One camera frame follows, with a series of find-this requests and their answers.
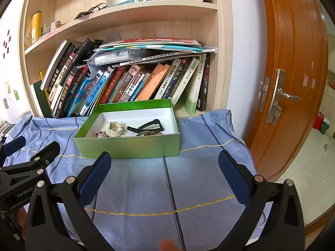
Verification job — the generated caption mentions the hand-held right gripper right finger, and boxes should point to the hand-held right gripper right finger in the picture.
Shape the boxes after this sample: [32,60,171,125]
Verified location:
[218,150,305,251]

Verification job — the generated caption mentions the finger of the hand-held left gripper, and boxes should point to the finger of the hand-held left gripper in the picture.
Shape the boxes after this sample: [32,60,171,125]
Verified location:
[0,137,27,166]
[0,141,61,181]

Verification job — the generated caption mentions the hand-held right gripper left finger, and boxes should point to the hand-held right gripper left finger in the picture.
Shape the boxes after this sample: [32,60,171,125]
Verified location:
[25,152,113,251]

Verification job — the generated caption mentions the green cardboard box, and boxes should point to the green cardboard box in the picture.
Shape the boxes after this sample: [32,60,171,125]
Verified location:
[73,99,181,159]

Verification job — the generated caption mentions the person's left hand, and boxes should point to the person's left hand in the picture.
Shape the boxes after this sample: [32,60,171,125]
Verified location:
[16,206,30,228]

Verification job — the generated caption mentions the person's right hand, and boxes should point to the person's right hand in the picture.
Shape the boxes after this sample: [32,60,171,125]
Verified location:
[160,238,181,251]

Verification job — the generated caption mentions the stack of notebooks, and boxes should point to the stack of notebooks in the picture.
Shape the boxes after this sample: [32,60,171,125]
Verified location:
[0,120,15,142]

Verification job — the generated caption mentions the blue striped cloth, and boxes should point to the blue striped cloth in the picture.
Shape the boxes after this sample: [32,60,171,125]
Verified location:
[0,108,273,251]

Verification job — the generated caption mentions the dark green hardcover book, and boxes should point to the dark green hardcover book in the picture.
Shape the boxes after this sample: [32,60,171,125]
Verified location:
[30,83,54,119]

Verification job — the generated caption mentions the white wristwatch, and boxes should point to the white wristwatch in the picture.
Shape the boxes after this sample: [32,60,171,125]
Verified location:
[105,121,128,138]

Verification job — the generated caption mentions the black wristwatch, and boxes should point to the black wristwatch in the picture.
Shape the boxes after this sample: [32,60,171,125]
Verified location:
[127,119,165,136]

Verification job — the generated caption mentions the metal latch plate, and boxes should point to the metal latch plate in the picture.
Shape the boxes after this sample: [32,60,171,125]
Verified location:
[258,77,271,113]

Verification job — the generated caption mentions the row of leaning books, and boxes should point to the row of leaning books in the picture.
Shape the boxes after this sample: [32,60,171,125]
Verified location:
[40,39,211,118]

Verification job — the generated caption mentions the red bin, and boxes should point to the red bin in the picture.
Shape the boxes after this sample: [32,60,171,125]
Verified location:
[313,111,326,130]

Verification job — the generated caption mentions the beige box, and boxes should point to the beige box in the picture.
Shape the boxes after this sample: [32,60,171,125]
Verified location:
[24,23,33,46]

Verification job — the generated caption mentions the clear plastic pen pack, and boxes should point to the clear plastic pen pack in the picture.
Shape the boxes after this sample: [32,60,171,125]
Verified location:
[94,52,139,66]

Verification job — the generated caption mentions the yellow bottle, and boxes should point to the yellow bottle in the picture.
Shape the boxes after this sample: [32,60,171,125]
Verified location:
[31,12,43,45]

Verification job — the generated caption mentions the stack of flat magazines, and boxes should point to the stack of flat magazines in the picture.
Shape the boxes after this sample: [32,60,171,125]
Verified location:
[93,38,218,67]

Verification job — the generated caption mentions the brown wooden door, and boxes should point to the brown wooden door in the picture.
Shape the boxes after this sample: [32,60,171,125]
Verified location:
[246,0,330,181]

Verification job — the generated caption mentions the light wooden bookshelf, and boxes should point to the light wooden bookshelf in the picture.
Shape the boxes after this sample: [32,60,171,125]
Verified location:
[18,0,233,119]

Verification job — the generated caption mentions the metal door handle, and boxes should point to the metal door handle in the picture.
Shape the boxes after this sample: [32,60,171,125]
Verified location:
[264,69,301,124]

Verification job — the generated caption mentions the black cables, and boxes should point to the black cables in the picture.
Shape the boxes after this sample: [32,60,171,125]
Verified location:
[75,3,108,20]

